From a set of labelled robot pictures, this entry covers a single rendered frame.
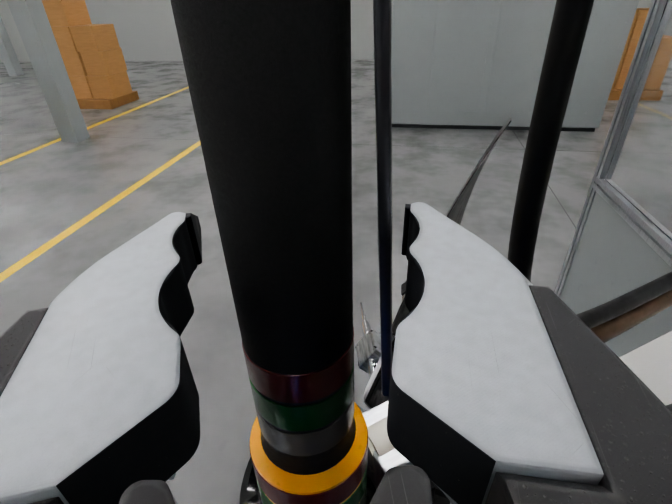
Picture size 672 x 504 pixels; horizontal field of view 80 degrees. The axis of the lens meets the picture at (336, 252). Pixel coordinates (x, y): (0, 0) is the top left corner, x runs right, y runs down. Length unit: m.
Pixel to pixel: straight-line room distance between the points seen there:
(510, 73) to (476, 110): 0.54
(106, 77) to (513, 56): 6.23
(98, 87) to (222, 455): 7.24
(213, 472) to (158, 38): 13.33
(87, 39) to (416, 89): 5.29
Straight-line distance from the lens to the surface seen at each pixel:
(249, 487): 0.39
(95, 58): 8.29
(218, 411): 1.98
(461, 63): 5.59
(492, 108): 5.74
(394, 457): 0.19
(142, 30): 14.56
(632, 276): 1.40
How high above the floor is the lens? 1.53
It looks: 32 degrees down
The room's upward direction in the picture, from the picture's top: 2 degrees counter-clockwise
